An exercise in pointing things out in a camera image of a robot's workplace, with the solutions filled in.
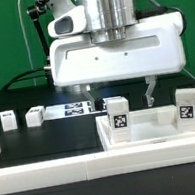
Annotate white marker tag sheet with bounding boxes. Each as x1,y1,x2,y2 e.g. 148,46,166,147
40,98,106,122

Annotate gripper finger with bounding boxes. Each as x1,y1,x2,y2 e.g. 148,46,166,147
145,76,157,107
81,84,104,112

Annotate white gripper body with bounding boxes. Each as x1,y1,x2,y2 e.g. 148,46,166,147
50,12,186,87

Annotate black cable bundle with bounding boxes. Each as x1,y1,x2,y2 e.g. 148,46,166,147
0,64,60,91

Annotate white thin cable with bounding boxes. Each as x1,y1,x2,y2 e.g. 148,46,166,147
16,0,39,87

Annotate white U-shaped obstacle fence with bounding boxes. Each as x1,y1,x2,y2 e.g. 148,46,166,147
0,137,195,195

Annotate white square table top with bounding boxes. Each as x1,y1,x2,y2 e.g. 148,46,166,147
96,105,195,151

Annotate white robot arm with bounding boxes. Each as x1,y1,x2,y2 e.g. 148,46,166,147
28,0,187,106

